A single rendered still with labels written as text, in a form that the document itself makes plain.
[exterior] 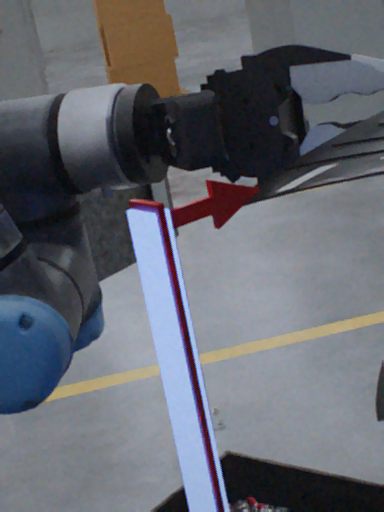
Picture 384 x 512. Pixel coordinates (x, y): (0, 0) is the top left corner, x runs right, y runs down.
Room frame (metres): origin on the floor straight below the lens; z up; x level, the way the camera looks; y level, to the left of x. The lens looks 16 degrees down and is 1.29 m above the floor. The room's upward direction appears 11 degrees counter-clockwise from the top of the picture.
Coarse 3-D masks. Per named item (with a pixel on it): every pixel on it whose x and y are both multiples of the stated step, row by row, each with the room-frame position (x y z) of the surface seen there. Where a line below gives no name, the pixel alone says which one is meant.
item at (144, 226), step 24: (144, 216) 0.43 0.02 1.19; (144, 240) 0.44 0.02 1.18; (144, 264) 0.44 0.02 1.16; (144, 288) 0.44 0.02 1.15; (168, 288) 0.43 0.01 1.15; (168, 312) 0.43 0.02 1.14; (168, 336) 0.43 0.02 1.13; (168, 360) 0.44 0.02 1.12; (168, 384) 0.44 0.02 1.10; (168, 408) 0.45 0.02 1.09; (192, 408) 0.43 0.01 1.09; (192, 432) 0.43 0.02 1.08; (192, 456) 0.43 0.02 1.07; (192, 480) 0.44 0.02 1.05; (192, 504) 0.44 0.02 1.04
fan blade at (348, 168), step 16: (352, 128) 0.62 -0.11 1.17; (368, 128) 0.58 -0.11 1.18; (336, 144) 0.57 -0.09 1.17; (352, 144) 0.55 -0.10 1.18; (368, 144) 0.53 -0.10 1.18; (304, 160) 0.57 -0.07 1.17; (320, 160) 0.54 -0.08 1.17; (336, 160) 0.53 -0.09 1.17; (352, 160) 0.51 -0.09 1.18; (368, 160) 0.49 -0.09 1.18; (272, 176) 0.59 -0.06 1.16; (288, 176) 0.55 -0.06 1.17; (320, 176) 0.49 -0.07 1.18; (336, 176) 0.47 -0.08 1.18; (352, 176) 0.46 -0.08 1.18; (368, 176) 0.45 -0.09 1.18; (256, 192) 0.55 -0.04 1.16; (272, 192) 0.52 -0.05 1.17; (288, 192) 0.50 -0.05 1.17
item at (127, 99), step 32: (128, 96) 0.70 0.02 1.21; (224, 96) 0.67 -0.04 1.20; (256, 96) 0.66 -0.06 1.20; (288, 96) 0.65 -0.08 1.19; (128, 128) 0.68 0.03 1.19; (256, 128) 0.66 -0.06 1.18; (288, 128) 0.67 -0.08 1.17; (128, 160) 0.69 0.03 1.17; (160, 160) 0.72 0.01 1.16; (256, 160) 0.66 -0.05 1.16
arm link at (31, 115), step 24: (48, 96) 0.74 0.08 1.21; (0, 120) 0.73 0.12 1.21; (24, 120) 0.72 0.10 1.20; (48, 120) 0.71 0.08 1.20; (0, 144) 0.72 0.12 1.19; (24, 144) 0.71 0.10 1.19; (48, 144) 0.70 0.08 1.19; (0, 168) 0.72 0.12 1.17; (24, 168) 0.71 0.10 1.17; (48, 168) 0.71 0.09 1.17; (0, 192) 0.72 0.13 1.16; (24, 192) 0.72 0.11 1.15; (48, 192) 0.72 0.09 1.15; (72, 192) 0.72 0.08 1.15; (24, 216) 0.72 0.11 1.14
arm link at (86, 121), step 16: (80, 96) 0.72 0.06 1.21; (96, 96) 0.71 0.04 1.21; (112, 96) 0.71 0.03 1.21; (64, 112) 0.71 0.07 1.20; (80, 112) 0.70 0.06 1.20; (96, 112) 0.70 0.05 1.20; (112, 112) 0.70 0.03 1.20; (64, 128) 0.70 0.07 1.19; (80, 128) 0.70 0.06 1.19; (96, 128) 0.69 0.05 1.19; (112, 128) 0.69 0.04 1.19; (64, 144) 0.70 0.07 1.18; (80, 144) 0.69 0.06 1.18; (96, 144) 0.69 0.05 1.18; (112, 144) 0.69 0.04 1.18; (64, 160) 0.70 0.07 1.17; (80, 160) 0.70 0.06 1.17; (96, 160) 0.69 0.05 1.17; (112, 160) 0.69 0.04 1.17; (80, 176) 0.70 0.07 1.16; (96, 176) 0.70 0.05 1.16; (112, 176) 0.69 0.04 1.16; (128, 176) 0.70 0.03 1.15; (112, 192) 0.72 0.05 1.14
